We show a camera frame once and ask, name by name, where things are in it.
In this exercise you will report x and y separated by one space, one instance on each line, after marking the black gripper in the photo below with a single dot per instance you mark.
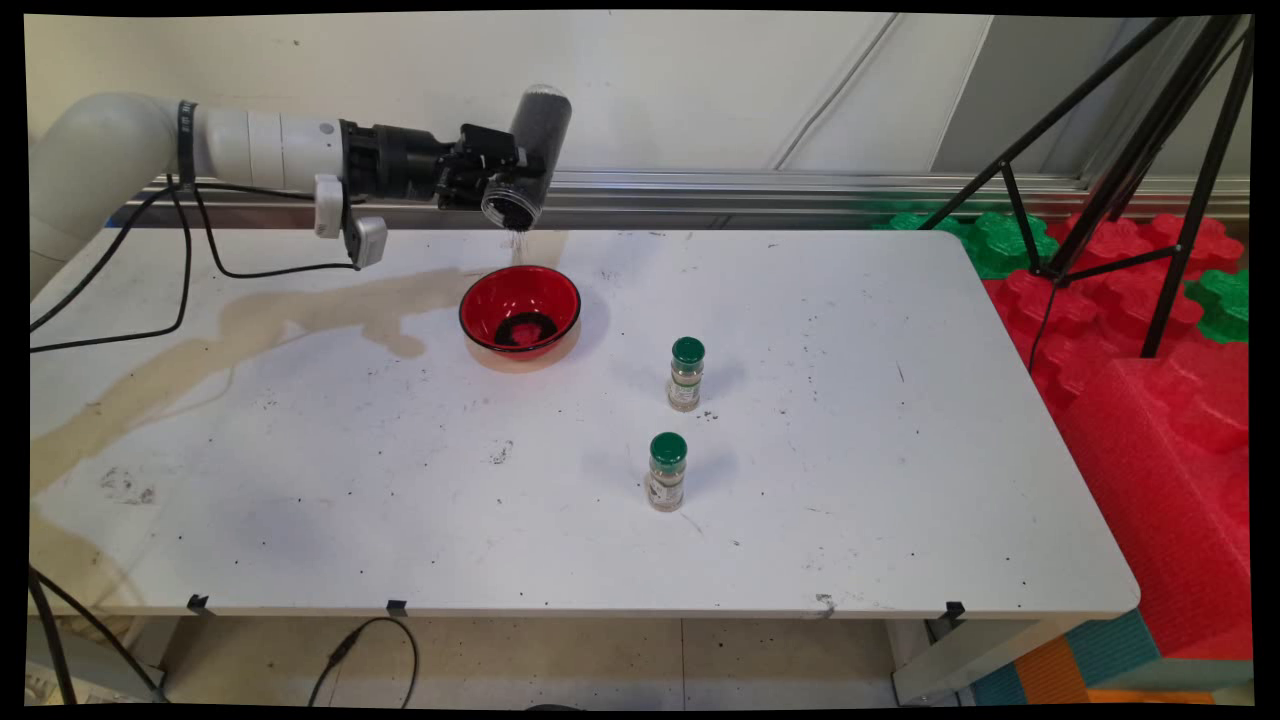
400 160

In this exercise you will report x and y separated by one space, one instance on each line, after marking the clear jar with black grains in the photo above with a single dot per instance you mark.
540 120

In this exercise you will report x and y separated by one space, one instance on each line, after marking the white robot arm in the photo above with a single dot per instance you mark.
250 150

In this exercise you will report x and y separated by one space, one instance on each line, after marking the red bowl with black rim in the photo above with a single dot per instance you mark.
520 290

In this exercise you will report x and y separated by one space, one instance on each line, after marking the black grains pile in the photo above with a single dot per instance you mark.
505 338

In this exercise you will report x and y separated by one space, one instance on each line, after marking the spice bottle with green cap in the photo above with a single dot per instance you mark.
686 380
667 480

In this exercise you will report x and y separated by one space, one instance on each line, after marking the green foam puzzle block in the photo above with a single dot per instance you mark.
915 222
1220 305
985 240

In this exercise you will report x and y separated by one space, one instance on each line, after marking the grey table leg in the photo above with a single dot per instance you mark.
980 660
100 668

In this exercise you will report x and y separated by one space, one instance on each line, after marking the red foam puzzle block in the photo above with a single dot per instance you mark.
1130 240
1100 330

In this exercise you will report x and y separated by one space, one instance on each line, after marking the black tripod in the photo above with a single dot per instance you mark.
1150 135

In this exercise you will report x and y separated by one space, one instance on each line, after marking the large red foam block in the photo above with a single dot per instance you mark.
1160 500

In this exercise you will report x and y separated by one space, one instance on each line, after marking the orange foam floor tile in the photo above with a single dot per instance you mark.
1050 672

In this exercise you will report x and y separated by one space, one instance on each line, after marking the teal foam floor tile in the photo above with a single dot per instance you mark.
1115 645

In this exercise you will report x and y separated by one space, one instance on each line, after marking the grey foam floor tile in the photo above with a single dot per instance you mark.
1190 675

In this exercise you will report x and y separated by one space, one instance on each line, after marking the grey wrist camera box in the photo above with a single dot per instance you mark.
365 240

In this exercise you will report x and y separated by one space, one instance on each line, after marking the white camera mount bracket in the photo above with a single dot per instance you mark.
328 205

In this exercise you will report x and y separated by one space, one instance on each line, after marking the aluminium wall rail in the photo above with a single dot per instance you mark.
700 190

